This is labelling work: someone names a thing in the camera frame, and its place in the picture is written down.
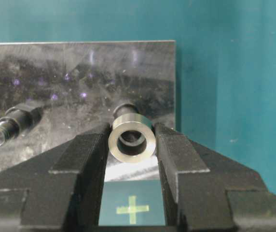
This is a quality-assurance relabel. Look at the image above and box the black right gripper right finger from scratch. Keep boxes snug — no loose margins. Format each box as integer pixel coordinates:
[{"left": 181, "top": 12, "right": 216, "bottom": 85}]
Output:
[{"left": 154, "top": 123, "right": 276, "bottom": 232}]

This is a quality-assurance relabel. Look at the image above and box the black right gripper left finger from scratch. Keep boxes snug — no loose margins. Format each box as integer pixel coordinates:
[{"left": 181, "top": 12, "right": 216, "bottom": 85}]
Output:
[{"left": 0, "top": 123, "right": 110, "bottom": 232}]

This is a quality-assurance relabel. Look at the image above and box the silver metal washer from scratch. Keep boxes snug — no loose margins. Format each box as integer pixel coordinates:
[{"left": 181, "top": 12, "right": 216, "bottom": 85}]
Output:
[{"left": 108, "top": 113, "right": 156, "bottom": 163}]

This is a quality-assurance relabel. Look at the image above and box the black shaft on plate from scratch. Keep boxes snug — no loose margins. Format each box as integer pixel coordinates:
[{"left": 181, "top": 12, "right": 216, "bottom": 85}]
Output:
[{"left": 0, "top": 101, "right": 43, "bottom": 146}]

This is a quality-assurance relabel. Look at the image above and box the threaded steel shaft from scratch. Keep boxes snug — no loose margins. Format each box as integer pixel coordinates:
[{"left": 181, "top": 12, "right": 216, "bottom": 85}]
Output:
[{"left": 113, "top": 102, "right": 139, "bottom": 119}]

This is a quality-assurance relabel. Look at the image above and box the yellow tape cross marker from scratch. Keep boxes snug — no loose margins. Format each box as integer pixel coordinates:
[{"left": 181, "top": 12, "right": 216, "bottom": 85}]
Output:
[{"left": 116, "top": 195, "right": 150, "bottom": 225}]

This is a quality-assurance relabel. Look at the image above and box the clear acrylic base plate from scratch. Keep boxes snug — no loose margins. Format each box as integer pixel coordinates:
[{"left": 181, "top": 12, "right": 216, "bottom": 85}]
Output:
[{"left": 0, "top": 40, "right": 176, "bottom": 171}]

